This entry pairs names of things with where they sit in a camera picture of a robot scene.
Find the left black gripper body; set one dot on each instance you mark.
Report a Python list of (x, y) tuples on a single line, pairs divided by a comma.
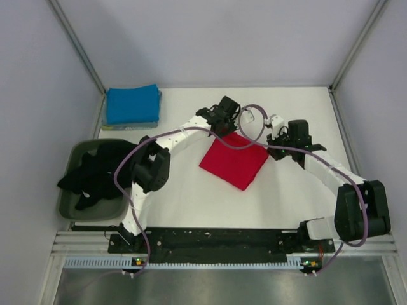
[(228, 127)]

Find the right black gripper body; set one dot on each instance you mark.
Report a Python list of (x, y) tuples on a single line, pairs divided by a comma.
[(283, 139)]

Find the red t shirt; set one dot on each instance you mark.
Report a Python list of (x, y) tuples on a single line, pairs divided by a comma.
[(237, 167)]

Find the black t shirt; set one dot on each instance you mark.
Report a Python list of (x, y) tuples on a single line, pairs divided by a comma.
[(93, 180)]

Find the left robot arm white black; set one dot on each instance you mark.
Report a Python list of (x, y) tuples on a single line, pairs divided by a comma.
[(150, 160)]

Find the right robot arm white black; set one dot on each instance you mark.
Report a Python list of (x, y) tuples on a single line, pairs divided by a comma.
[(361, 209)]

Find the folded blue t shirt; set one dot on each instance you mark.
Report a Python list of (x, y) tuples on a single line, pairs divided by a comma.
[(133, 105)]

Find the dark green tray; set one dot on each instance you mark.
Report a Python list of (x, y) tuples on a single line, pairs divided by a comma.
[(104, 209)]

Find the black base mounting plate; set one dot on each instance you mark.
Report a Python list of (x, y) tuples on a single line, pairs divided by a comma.
[(212, 246)]

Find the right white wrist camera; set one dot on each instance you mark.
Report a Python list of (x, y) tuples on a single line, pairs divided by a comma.
[(275, 123)]

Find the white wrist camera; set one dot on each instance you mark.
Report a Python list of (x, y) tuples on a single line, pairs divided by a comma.
[(247, 117), (275, 123)]

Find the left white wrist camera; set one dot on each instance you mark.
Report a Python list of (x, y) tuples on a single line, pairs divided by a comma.
[(247, 117)]

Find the right aluminium corner post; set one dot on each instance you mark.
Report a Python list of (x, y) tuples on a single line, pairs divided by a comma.
[(374, 17)]

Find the aluminium corner post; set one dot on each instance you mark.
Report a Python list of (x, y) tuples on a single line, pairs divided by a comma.
[(76, 43), (374, 17)]

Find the grey slotted cable duct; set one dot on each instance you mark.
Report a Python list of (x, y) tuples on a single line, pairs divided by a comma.
[(128, 263)]

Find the left aluminium corner post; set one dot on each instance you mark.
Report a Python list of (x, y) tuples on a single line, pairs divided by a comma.
[(76, 43)]

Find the aluminium frame rail front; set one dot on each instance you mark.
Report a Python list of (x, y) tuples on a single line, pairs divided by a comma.
[(96, 243)]

